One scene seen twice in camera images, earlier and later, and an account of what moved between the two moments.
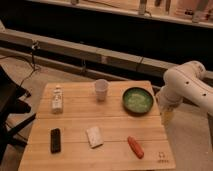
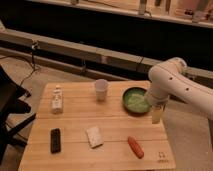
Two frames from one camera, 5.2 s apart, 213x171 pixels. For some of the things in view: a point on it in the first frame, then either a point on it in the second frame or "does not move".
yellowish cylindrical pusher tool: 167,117 -> 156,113
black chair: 10,104 does not move
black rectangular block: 55,141 does not move
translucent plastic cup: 101,89 does not move
